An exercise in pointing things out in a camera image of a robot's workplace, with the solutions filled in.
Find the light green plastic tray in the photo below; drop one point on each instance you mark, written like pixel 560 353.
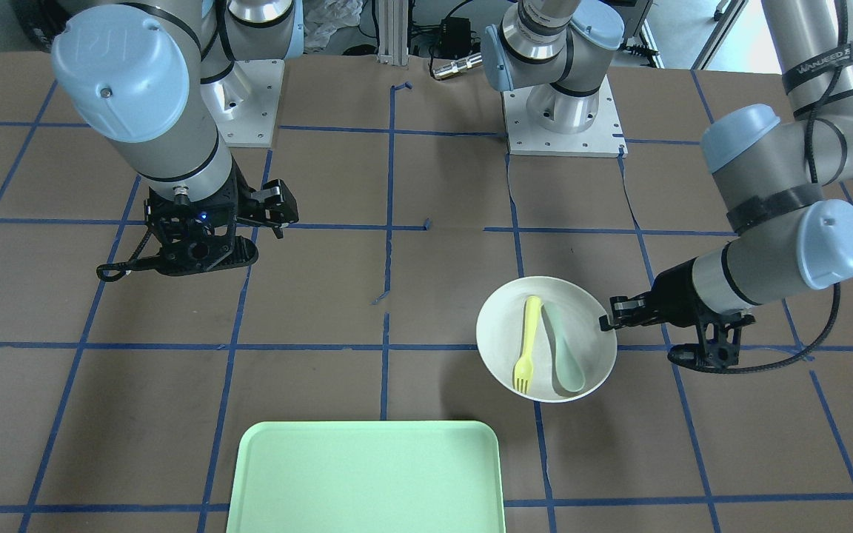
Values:
pixel 368 476

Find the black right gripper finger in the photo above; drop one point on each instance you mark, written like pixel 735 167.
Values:
pixel 276 207

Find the pale green plastic spoon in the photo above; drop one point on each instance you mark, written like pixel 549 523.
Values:
pixel 568 374

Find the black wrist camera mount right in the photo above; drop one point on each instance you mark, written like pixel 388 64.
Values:
pixel 195 249

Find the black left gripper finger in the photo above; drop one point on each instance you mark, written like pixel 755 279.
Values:
pixel 626 312

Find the aluminium frame post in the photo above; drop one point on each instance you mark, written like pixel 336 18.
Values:
pixel 392 28

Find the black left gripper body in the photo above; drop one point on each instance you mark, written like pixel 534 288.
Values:
pixel 671 295

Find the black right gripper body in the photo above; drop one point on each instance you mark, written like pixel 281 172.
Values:
pixel 273 206

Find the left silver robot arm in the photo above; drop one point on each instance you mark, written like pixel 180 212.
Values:
pixel 770 175

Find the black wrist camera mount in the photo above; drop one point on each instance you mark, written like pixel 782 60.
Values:
pixel 195 249
pixel 718 345

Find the yellow plastic fork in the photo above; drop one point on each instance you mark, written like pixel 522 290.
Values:
pixel 523 370

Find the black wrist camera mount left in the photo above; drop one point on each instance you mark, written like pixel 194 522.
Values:
pixel 718 345

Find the cream round plate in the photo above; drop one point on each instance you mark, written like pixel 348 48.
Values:
pixel 498 335

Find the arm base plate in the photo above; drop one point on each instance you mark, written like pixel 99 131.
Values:
pixel 540 121
pixel 244 102

